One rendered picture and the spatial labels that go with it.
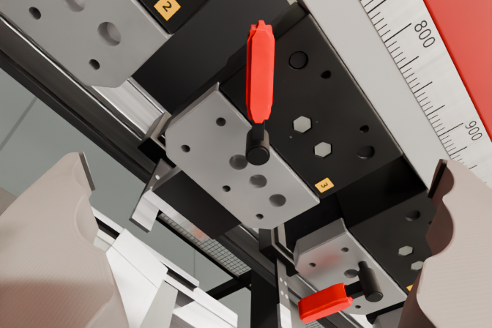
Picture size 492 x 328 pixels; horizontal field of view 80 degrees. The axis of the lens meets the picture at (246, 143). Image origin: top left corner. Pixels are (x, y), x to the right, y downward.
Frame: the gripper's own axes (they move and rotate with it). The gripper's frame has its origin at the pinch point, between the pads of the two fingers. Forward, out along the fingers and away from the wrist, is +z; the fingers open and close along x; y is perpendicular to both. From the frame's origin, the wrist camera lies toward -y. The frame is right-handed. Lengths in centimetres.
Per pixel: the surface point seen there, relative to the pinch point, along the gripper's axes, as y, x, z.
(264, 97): 1.2, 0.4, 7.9
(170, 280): 31.8, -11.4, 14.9
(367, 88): 2.1, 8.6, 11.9
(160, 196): 16.4, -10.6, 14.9
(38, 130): 68, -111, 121
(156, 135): 20.5, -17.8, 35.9
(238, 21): 6, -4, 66
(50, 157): 78, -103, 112
